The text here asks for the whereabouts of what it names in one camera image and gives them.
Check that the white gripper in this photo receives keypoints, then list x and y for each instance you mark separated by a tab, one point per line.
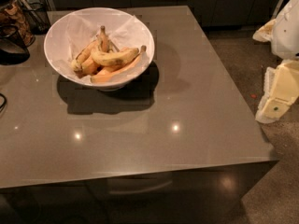
287	32

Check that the yellow banana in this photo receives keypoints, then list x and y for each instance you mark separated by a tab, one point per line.
114	58
84	59

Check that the white bowl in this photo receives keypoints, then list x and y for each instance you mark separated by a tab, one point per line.
62	38

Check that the long orange banana front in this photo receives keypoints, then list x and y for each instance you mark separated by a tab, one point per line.
106	73

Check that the upright banana with stem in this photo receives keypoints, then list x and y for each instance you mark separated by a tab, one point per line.
103	39

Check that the orange banana middle left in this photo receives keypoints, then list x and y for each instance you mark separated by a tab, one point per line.
90	67

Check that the patterned brown jar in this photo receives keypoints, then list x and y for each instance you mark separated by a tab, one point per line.
11	13

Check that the black wire holder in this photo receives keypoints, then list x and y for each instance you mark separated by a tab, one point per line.
37	17

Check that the black wire basket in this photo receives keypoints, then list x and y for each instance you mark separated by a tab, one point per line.
12	47

